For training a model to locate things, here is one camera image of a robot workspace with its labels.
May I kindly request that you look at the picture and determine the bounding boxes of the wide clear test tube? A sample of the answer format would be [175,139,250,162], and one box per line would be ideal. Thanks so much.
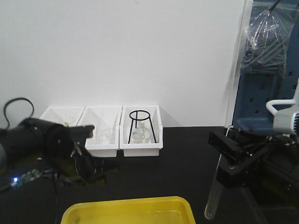
[204,130,234,220]

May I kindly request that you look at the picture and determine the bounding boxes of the white bin right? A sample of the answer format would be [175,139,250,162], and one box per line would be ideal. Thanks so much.
[119,105,163,157]

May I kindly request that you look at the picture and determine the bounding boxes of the black cable on glovebox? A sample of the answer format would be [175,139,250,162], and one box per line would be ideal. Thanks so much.
[3,97,35,129]

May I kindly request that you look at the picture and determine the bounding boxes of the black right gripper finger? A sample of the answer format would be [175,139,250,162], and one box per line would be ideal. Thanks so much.
[208,132,242,161]
[216,156,260,188]

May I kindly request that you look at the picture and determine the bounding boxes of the black wire tripod stand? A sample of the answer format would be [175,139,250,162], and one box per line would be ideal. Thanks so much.
[128,110,157,144]

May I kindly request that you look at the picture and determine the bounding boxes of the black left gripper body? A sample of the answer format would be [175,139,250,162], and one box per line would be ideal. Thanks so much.
[46,127,120,184]

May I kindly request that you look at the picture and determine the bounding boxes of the blue pegboard panel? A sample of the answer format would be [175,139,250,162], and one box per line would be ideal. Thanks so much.
[232,1,299,135]

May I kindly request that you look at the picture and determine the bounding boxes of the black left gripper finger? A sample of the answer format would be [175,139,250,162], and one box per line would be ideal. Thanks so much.
[68,125,95,140]

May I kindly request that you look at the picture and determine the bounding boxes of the clear plastic bag with rods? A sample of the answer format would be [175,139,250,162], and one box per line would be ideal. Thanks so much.
[240,0,299,77]

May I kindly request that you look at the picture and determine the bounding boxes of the white bin middle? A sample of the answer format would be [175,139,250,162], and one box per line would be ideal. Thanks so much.
[78,106,122,158]

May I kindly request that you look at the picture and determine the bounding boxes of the glass beaker in bin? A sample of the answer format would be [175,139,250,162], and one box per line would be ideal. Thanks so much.
[61,115,76,127]
[93,126,111,145]

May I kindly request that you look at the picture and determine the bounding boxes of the glass beaker in middle bin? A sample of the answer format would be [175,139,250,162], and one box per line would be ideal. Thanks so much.
[93,126,111,145]

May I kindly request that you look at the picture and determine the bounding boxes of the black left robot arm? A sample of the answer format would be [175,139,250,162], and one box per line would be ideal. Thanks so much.
[0,118,119,185]

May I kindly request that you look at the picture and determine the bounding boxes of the glass beaker in left bin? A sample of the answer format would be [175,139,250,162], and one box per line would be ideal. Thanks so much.
[61,115,76,127]

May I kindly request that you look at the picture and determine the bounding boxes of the white bin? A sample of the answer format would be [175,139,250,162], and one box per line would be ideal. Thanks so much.
[78,106,122,158]
[119,105,163,157]
[40,107,85,127]

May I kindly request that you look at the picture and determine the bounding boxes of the white bin left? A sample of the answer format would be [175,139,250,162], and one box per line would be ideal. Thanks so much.
[40,107,85,127]

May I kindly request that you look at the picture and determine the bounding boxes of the yellow plastic tray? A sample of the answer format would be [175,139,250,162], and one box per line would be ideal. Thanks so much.
[61,196,196,224]

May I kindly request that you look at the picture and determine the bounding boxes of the glass flask in right bin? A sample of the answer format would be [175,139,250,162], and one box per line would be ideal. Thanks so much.
[131,121,150,144]

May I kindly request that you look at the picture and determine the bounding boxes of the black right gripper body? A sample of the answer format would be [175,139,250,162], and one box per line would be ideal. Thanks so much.
[230,136,299,210]

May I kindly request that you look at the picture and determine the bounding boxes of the white lab faucet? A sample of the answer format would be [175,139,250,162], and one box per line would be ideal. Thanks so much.
[266,82,299,135]

